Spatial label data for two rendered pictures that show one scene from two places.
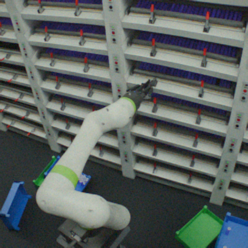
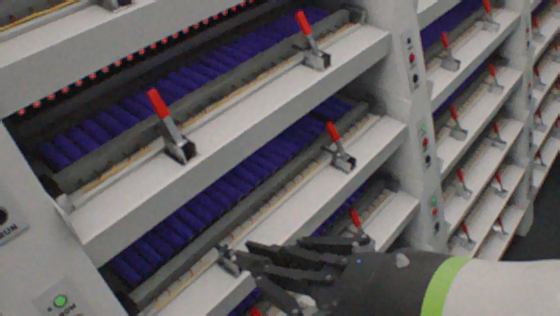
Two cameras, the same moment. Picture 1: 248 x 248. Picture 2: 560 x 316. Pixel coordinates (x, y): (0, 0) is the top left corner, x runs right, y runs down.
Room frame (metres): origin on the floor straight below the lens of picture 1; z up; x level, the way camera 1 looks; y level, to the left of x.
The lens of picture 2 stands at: (1.04, 0.24, 1.29)
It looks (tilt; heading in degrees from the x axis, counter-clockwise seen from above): 29 degrees down; 292
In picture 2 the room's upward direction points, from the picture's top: 18 degrees counter-clockwise
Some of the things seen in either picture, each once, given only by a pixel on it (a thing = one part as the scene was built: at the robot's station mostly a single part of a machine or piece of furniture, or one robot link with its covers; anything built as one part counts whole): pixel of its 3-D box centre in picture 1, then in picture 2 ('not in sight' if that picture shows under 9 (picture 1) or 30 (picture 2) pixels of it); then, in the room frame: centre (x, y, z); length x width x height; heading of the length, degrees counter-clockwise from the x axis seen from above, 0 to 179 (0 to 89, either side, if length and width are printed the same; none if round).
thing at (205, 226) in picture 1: (201, 230); not in sight; (0.86, -0.43, 0.04); 0.30 x 0.20 x 0.08; 127
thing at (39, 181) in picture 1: (53, 175); not in sight; (1.45, 0.60, 0.04); 0.30 x 0.20 x 0.08; 151
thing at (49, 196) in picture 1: (56, 192); not in sight; (0.64, 0.28, 0.94); 0.18 x 0.13 x 0.12; 157
